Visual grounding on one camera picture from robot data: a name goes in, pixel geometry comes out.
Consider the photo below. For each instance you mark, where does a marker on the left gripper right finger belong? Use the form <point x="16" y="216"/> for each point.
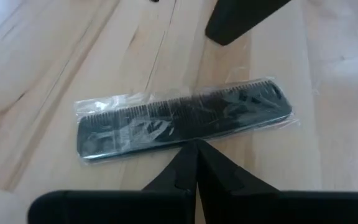
<point x="259" y="208"/>

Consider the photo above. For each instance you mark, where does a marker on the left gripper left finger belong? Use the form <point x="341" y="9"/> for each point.
<point x="120" y="208"/>

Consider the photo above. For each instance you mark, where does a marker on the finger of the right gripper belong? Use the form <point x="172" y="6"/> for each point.
<point x="235" y="18"/>

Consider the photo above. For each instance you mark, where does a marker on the black comb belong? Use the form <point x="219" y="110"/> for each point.
<point x="197" y="118"/>

